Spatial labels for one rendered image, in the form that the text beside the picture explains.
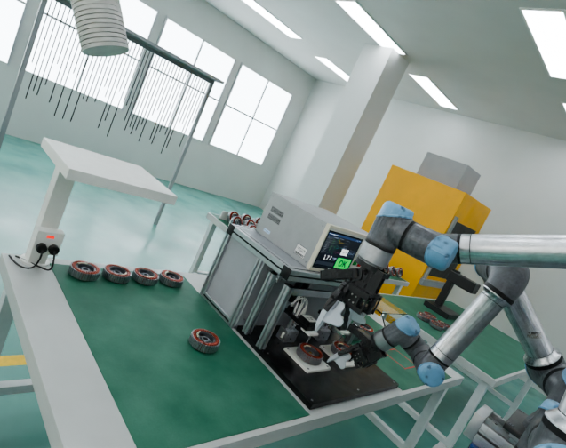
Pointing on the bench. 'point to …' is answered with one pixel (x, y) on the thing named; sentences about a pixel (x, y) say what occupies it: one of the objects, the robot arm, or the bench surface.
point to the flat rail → (311, 292)
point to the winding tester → (304, 228)
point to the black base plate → (340, 388)
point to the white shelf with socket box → (66, 154)
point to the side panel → (230, 279)
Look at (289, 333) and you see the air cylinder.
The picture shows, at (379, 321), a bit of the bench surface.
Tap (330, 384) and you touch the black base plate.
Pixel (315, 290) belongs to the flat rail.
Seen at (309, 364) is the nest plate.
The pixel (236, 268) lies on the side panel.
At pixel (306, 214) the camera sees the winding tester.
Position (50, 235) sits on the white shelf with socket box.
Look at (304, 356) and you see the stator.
